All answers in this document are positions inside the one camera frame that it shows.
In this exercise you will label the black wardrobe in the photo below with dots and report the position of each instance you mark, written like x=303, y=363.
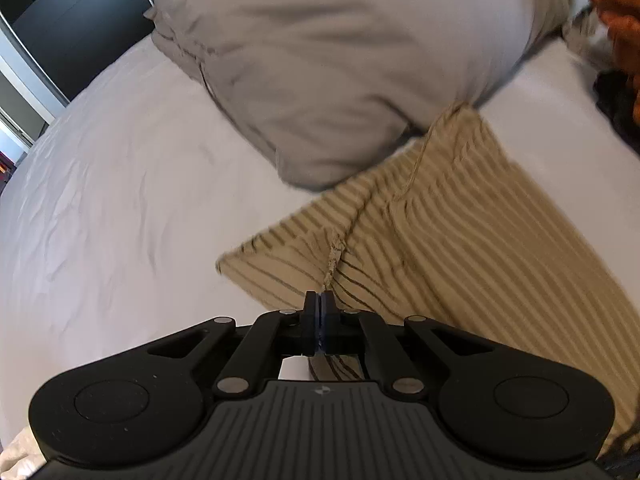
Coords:
x=75, y=20

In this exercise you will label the rust red fleece blanket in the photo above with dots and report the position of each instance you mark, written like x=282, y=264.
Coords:
x=625, y=20

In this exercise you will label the white bed sheet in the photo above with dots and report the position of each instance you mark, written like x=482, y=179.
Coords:
x=125, y=210

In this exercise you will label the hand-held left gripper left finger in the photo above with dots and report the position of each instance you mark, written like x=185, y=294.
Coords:
x=312, y=312

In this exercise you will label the grey pillow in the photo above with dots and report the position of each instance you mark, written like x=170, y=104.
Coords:
x=350, y=50

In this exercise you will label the black folded garment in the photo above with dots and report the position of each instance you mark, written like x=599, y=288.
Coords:
x=622, y=105

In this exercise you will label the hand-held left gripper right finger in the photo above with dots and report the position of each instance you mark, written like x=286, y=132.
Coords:
x=326, y=312

